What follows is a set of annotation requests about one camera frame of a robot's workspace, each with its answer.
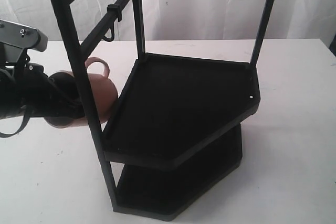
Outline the pink ceramic mug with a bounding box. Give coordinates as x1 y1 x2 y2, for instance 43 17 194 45
44 57 118 129

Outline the black two-tier corner shelf rack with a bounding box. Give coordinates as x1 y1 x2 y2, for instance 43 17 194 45
50 0 274 221

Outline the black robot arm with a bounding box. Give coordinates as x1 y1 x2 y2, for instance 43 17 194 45
1 63 85 119

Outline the black clip-on hook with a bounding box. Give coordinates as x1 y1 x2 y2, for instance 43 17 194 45
103 4 123 42

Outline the black camera cable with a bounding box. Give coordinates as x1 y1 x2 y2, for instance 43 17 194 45
0 105 34 138

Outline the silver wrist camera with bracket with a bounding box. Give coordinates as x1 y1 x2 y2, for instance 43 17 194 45
1 19 48 66

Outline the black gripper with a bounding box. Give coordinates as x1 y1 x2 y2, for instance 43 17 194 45
19 63 85 119

